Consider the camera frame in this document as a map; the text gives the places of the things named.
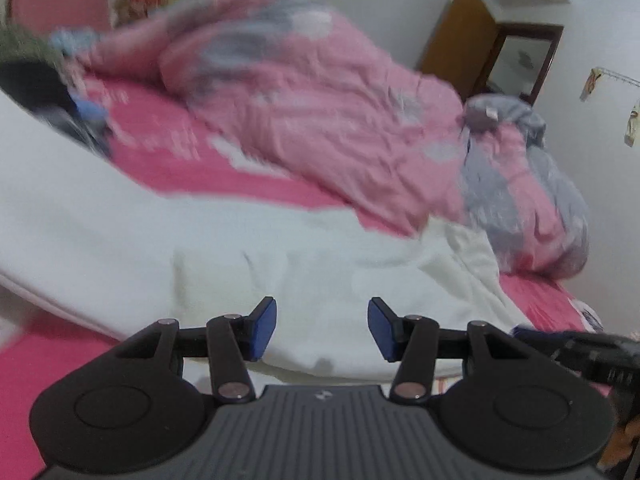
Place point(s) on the white hoodie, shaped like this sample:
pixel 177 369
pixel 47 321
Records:
pixel 200 260

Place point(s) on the wooden door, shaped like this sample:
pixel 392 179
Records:
pixel 460 40

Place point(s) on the person's right hand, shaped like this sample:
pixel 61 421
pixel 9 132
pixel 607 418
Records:
pixel 620 435

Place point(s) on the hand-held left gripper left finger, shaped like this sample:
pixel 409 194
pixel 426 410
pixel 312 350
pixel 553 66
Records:
pixel 262 327

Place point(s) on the wall hook rack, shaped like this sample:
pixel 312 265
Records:
pixel 617 76

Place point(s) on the light blue cloth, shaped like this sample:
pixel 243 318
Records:
pixel 92 112
pixel 75 42

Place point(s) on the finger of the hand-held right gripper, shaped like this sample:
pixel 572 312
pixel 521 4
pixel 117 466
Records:
pixel 560 345

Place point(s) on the pink floral duvet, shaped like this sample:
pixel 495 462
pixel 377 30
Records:
pixel 325 110

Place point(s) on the black garment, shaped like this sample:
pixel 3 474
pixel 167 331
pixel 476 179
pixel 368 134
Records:
pixel 30 85

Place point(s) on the pink floral bed blanket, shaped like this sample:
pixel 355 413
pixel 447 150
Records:
pixel 165 160

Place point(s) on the olive patterned garment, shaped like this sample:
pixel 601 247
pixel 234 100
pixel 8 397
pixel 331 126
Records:
pixel 25 45

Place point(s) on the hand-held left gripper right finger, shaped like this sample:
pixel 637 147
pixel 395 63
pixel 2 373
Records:
pixel 382 330

